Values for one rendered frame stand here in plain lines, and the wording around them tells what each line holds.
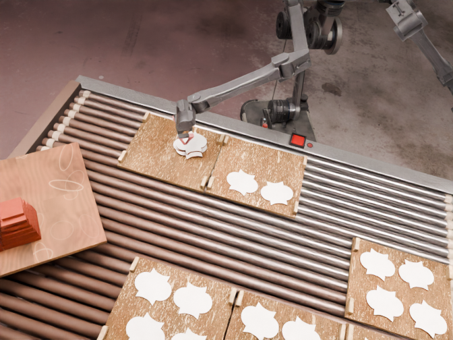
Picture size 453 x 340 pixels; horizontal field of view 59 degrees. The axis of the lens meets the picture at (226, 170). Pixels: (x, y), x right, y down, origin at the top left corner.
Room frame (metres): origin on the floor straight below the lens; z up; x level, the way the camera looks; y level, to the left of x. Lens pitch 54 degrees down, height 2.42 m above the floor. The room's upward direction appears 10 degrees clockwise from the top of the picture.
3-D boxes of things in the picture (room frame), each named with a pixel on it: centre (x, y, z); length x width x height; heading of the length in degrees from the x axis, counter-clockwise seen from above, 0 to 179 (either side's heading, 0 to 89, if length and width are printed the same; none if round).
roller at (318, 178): (1.21, -0.13, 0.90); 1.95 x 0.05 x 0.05; 82
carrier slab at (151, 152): (1.16, 0.26, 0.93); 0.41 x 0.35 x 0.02; 81
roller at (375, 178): (1.31, -0.15, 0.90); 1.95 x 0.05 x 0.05; 82
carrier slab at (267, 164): (1.10, -0.15, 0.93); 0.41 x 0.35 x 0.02; 83
